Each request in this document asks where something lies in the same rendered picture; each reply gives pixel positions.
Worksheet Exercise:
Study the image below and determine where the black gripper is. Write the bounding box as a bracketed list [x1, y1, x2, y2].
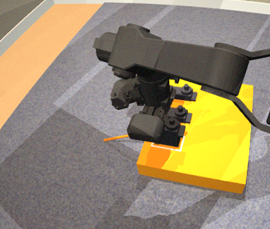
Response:
[127, 75, 180, 143]

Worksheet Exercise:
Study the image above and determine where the black micro servo with orange cable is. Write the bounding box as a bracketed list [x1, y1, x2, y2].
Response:
[104, 117, 186, 147]

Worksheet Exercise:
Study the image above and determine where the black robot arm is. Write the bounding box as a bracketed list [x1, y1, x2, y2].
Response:
[93, 24, 270, 134]

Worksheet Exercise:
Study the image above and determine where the yellow-orange flat deck plate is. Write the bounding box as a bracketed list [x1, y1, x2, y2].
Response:
[136, 79, 251, 194]

